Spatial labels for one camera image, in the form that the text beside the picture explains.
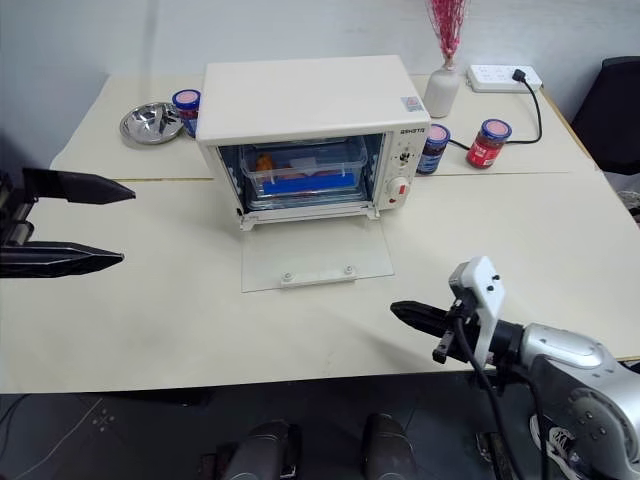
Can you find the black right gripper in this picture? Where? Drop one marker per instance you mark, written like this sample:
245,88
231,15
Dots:
462,340

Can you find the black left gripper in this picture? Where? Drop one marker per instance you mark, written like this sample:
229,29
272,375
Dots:
12,210

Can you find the glass toaster oven door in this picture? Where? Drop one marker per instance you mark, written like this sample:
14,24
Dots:
315,252

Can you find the white oven knob red mark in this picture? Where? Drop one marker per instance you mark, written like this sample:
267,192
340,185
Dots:
400,189

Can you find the clear food container blue base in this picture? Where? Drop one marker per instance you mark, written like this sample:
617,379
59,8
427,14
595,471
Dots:
300,187

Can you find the orange food piece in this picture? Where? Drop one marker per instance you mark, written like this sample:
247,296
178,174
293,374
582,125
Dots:
263,163

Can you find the cream toaster oven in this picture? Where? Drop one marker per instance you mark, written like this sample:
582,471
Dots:
300,100

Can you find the stainless steel bowl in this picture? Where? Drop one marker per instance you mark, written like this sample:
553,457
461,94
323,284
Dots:
150,124

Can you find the dark rounded shape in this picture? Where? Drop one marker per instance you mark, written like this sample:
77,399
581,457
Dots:
262,452
387,447

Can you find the blue label jar pink lid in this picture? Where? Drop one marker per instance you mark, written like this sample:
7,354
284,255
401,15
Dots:
432,150
187,107

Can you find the white sneaker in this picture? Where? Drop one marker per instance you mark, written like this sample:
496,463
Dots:
557,442

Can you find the red label jar pink lid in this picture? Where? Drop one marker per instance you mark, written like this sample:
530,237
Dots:
487,147

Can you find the white ceramic vase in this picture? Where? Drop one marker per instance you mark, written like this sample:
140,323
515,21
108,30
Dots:
441,95

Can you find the white power strip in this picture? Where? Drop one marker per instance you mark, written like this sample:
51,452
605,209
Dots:
492,80

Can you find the black chair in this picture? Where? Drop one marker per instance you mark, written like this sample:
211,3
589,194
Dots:
612,115

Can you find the pink dried flowers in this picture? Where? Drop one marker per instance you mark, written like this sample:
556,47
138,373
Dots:
448,25

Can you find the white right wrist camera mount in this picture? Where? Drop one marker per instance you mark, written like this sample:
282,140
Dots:
482,290

